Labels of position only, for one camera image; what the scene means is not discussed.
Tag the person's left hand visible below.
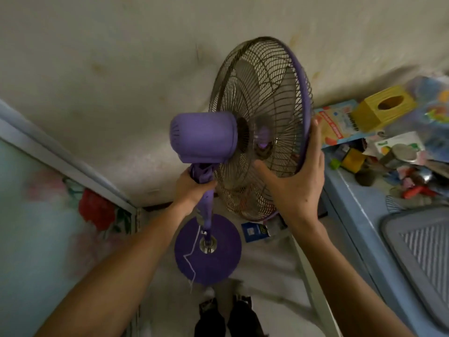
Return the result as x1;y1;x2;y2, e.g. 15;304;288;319
174;168;218;215

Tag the person's right hand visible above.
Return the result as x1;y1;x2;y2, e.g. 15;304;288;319
253;117;326;231

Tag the purple fan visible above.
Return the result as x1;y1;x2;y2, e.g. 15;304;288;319
170;36;314;287

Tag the person's left forearm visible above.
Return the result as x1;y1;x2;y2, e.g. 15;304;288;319
34;203;196;337

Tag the person's right forearm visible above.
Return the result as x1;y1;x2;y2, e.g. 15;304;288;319
281;217;415;337

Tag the blue packet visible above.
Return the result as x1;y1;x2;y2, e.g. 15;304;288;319
241;221;271;244

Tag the blue illustrated book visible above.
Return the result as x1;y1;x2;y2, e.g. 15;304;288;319
314;99;373;149

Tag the dark round object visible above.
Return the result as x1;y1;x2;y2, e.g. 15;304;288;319
355;168;377;187

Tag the white packet with green print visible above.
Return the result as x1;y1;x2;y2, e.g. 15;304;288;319
374;131;426;159

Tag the white table leg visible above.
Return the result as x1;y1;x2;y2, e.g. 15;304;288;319
290;235;341;337

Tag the yellow tissue box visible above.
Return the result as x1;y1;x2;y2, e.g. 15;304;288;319
351;85;418;132

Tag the person's left leg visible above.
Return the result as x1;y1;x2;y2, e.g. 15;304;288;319
198;297;226;337

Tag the person's leg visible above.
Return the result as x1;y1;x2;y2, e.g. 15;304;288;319
198;297;226;337
227;295;270;337

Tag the silver metal can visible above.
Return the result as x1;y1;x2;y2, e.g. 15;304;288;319
380;144;422;167

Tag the person's right leg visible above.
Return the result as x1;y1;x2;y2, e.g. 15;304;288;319
227;295;270;337

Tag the red toy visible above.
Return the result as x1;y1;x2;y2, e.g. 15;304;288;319
402;184;438;200

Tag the floral printed panel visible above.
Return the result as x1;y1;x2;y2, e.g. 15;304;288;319
0;137;138;337

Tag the grey plastic tray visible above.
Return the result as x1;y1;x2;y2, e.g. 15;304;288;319
380;206;449;331

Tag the colourful plastic bag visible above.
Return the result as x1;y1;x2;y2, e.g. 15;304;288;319
403;75;449;162

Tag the white fan cord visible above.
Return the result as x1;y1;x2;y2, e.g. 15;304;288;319
183;226;205;294

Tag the light blue door frame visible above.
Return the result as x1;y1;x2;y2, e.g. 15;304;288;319
0;99;138;212

